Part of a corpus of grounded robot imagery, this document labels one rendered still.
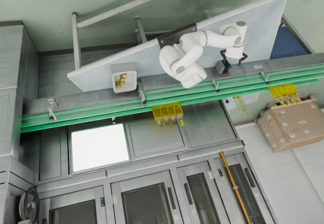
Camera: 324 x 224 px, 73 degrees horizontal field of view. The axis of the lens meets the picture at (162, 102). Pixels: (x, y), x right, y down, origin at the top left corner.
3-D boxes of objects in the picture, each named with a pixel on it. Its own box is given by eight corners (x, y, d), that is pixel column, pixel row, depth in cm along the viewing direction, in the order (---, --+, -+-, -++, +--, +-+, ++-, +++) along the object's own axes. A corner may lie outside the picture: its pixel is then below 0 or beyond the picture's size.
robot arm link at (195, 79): (173, 68, 148) (181, 88, 140) (189, 57, 142) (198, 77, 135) (180, 73, 155) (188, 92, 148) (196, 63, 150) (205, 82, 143)
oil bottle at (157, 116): (149, 101, 186) (155, 123, 175) (150, 97, 181) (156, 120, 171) (155, 100, 187) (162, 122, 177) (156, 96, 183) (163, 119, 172)
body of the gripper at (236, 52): (246, 39, 133) (242, 54, 141) (229, 36, 135) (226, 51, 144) (244, 47, 128) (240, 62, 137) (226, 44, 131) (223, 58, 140)
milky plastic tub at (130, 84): (112, 84, 174) (114, 92, 170) (109, 64, 155) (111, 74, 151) (134, 80, 178) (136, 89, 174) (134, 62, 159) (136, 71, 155)
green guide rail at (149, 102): (144, 97, 178) (146, 105, 174) (144, 96, 177) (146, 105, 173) (320, 69, 215) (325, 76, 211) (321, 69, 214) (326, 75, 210)
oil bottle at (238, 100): (230, 94, 212) (242, 118, 199) (232, 91, 207) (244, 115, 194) (236, 92, 213) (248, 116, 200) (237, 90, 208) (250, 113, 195)
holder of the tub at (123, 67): (113, 87, 179) (114, 95, 175) (110, 64, 156) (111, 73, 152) (134, 84, 183) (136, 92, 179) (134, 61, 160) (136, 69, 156)
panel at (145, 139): (70, 133, 177) (72, 175, 160) (69, 131, 174) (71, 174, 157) (177, 114, 196) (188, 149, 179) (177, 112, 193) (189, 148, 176)
